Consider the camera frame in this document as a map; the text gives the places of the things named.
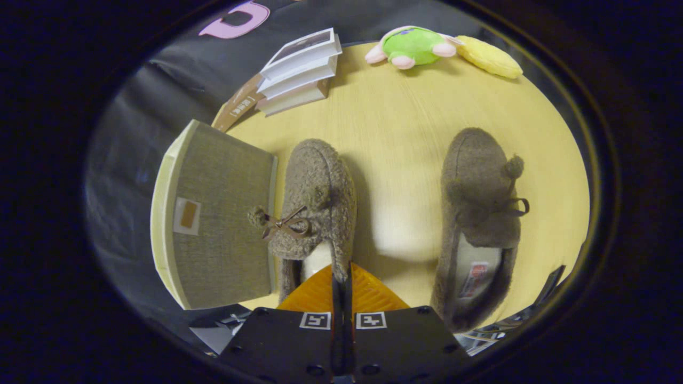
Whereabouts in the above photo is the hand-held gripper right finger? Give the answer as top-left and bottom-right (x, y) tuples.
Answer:
(344, 261), (471, 384)

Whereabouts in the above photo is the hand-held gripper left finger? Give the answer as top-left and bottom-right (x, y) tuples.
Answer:
(219, 262), (345, 384)

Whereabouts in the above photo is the grey fabric storage box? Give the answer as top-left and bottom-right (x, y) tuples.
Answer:
(150, 119), (278, 311)

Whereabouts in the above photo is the brown fuzzy shoe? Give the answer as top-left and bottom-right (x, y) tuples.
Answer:
(248, 139), (357, 302)
(431, 127), (530, 334)

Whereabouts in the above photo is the brown cardboard box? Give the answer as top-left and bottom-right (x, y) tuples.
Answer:
(212, 74), (265, 132)

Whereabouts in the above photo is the green and pink plush toy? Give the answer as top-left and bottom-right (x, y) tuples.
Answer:
(365, 25), (464, 70)

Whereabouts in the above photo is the white book with portrait cover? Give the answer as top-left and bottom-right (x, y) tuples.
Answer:
(260, 28), (342, 81)

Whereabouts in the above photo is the yellow plush toy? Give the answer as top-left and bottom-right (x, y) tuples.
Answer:
(456, 35), (523, 79)

